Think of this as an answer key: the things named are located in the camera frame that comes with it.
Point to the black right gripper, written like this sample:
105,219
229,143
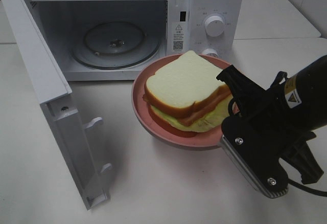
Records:
257,129

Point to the pink plate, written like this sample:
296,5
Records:
200,141

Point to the toast sandwich with lettuce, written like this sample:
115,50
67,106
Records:
184,96

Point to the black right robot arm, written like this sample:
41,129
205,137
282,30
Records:
304,95

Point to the lower white timer knob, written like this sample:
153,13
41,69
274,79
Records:
210,52

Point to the upper white power knob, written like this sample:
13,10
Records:
214,25

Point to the warning label with QR code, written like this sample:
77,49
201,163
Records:
177,37

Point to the glass microwave turntable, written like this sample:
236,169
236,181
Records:
116,45

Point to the white microwave oven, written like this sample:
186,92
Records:
64,20

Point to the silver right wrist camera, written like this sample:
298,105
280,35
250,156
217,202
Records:
254,157

